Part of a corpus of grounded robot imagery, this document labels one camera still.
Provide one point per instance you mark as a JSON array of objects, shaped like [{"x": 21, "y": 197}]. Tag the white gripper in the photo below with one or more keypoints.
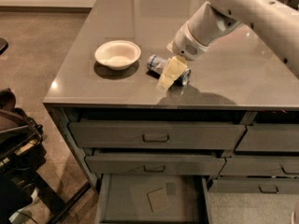
[{"x": 186, "y": 46}]

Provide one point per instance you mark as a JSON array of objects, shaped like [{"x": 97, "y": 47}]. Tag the blue silver redbull can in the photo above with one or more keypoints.
[{"x": 157, "y": 64}]

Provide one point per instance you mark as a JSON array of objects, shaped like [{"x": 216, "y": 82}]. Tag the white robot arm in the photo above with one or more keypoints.
[{"x": 275, "y": 23}]

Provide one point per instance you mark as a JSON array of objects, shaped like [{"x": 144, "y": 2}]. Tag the grey top left drawer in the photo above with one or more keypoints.
[{"x": 156, "y": 134}]

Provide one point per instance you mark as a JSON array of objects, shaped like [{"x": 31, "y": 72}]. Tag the grey top right drawer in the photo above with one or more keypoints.
[{"x": 271, "y": 137}]

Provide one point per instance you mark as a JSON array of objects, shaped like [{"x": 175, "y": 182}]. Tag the grey middle left drawer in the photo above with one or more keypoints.
[{"x": 154, "y": 164}]

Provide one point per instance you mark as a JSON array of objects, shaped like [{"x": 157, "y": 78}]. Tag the grey middle right drawer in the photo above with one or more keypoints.
[{"x": 261, "y": 166}]

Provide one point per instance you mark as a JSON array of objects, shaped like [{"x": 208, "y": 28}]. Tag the grey open bottom drawer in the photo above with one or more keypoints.
[{"x": 123, "y": 200}]

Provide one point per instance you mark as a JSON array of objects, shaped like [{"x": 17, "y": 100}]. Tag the white paper bowl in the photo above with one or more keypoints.
[{"x": 118, "y": 54}]

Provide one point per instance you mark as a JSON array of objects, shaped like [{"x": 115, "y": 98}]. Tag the brown paper square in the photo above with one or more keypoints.
[{"x": 158, "y": 200}]

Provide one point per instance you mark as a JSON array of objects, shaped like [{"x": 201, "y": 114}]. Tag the dark round object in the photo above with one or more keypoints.
[{"x": 3, "y": 45}]

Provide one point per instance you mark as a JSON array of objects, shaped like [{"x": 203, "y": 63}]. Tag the black cart with bags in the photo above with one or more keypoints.
[{"x": 21, "y": 154}]

